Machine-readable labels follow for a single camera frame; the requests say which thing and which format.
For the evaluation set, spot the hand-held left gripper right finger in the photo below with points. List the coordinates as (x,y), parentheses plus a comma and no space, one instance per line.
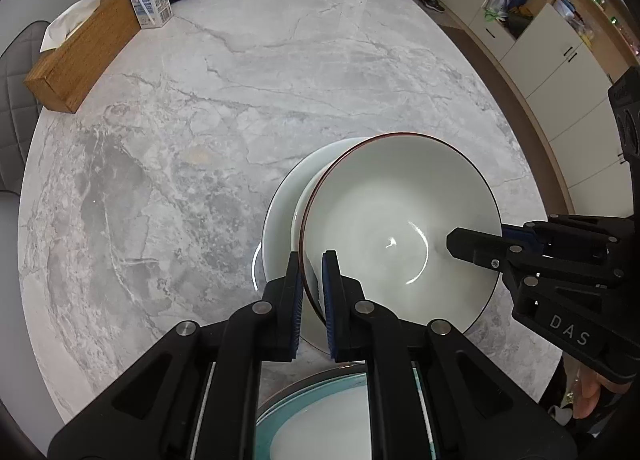
(330,312)

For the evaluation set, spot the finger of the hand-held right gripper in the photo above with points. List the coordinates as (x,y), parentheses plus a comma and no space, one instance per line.
(575,235)
(475,245)

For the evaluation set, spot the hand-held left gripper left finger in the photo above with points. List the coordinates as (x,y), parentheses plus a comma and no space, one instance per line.
(297,312)

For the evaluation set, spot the large white deep plate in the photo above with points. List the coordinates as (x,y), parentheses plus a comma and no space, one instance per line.
(280,220)

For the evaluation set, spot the pink floral bowl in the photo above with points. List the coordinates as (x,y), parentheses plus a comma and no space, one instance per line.
(380,200)

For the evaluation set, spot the person's right hand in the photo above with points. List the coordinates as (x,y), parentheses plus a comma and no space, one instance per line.
(591,392)

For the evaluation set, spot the white plastic bag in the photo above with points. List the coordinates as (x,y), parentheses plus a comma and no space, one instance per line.
(495,2)

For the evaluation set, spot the dark shoe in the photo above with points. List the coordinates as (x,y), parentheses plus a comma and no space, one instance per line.
(432,2)

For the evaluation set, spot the wooden tissue box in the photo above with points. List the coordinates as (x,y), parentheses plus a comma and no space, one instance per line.
(80,62)

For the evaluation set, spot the grey quilted chair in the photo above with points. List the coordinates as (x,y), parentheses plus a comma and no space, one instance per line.
(15,90)

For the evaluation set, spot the white tissue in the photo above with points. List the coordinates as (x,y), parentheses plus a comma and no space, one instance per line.
(65,25)

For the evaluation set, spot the beige wall cabinet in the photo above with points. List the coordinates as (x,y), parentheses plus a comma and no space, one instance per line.
(545,65)

